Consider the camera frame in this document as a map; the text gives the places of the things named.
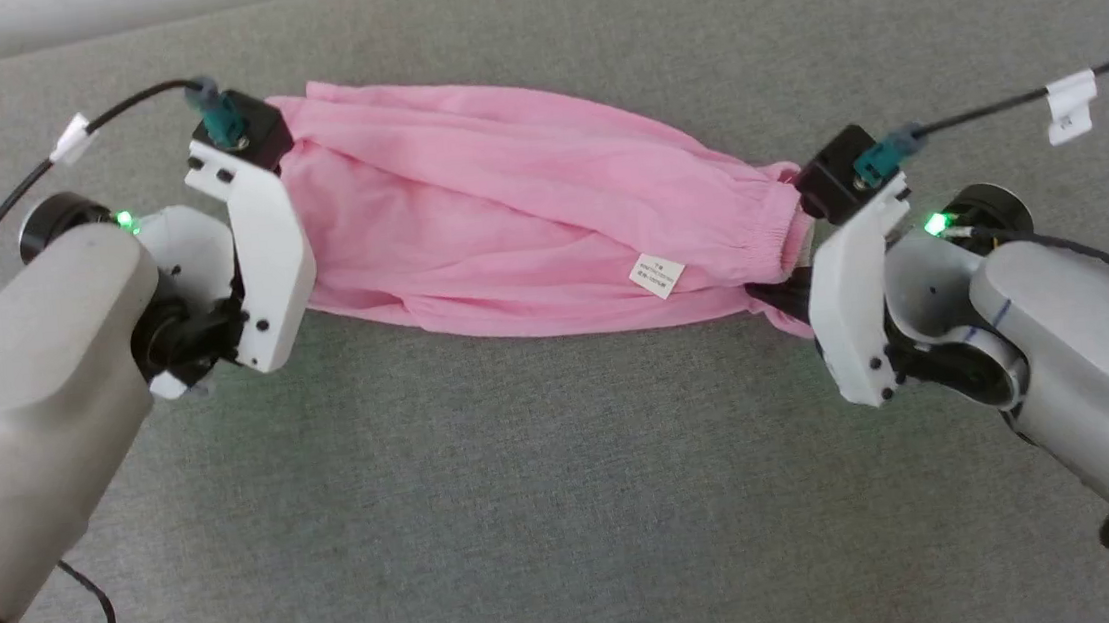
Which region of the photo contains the right black camera cable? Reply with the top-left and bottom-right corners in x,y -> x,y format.
844,42 -> 1109,192

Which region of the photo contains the white tag on cable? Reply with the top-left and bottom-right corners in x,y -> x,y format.
46,112 -> 97,167
1042,67 -> 1103,148

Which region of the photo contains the white tag on right cable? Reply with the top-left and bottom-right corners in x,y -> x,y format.
1042,67 -> 1103,148

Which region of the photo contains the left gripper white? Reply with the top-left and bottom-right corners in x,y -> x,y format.
11,133 -> 326,413

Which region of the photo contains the white tag on left cable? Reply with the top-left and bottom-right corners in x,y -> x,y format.
46,112 -> 97,167

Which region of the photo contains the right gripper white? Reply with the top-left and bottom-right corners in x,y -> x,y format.
737,165 -> 1051,430

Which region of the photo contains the thin black motor cable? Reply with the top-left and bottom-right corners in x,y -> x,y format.
949,213 -> 1109,335

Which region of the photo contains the pink garment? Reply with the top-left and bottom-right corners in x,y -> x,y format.
264,37 -> 825,386

